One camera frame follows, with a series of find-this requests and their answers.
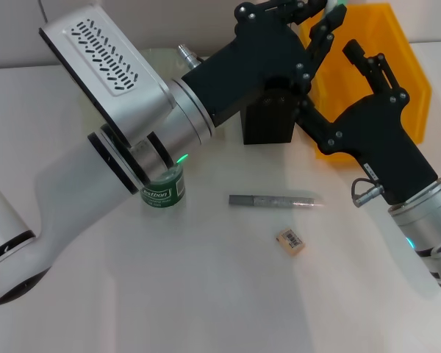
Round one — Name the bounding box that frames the clear water bottle green label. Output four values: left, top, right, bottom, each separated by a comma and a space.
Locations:
139, 164, 187, 210

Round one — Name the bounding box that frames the yellow plastic bin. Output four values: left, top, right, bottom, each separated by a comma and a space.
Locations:
298, 2, 434, 160

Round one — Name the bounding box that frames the grey marker pen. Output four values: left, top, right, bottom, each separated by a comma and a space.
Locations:
228, 193, 324, 211

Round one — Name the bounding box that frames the beige eraser with barcode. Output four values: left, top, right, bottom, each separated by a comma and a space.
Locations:
273, 227, 306, 257

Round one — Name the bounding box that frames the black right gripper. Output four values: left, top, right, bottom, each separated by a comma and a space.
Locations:
295, 38, 439, 206

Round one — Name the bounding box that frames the black mesh pen holder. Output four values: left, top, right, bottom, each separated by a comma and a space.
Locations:
241, 88, 298, 146

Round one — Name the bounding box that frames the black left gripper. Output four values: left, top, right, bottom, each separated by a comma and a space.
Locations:
181, 0, 349, 126

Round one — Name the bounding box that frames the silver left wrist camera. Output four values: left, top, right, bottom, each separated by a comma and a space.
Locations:
38, 7, 178, 149

